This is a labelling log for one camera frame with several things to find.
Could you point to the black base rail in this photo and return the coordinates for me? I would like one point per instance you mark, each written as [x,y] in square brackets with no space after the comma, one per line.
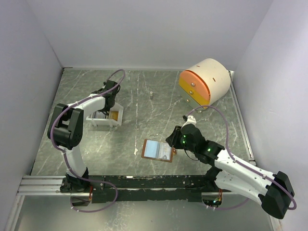
[193,188]

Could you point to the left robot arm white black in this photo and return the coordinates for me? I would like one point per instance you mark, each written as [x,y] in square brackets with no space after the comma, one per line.
[66,130]

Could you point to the white card tray box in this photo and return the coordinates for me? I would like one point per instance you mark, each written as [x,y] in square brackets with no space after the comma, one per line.
[108,122]

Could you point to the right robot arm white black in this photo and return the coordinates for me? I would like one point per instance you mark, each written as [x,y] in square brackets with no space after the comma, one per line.
[273,191]

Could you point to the brown leather card holder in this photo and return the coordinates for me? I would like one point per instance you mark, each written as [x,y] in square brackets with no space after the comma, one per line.
[150,150]

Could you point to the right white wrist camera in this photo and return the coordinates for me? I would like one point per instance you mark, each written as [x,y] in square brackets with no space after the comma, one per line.
[189,120]

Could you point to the stack of cards in tray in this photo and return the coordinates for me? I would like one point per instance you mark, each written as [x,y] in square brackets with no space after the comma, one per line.
[106,115]

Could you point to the cream round drawer cabinet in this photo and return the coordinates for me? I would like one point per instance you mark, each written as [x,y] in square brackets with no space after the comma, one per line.
[204,83]

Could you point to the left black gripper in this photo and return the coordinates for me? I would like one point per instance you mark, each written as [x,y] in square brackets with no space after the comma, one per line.
[106,109]

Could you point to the white VIP card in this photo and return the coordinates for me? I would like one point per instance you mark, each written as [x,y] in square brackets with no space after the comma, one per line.
[164,151]

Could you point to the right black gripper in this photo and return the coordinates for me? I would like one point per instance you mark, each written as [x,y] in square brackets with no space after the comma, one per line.
[173,139]

